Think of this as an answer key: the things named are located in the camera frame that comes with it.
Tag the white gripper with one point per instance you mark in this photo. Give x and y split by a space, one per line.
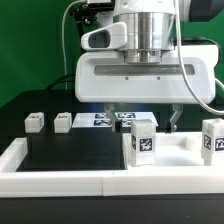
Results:
184 76

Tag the white square table top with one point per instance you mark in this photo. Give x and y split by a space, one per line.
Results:
184 149

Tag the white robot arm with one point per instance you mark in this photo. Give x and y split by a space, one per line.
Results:
139 56

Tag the white sheet with tags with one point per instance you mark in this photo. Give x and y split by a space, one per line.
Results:
90 120

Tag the white U-shaped obstacle fence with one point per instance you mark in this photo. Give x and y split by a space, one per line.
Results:
154 181

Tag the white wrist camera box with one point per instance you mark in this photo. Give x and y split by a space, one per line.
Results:
112 37

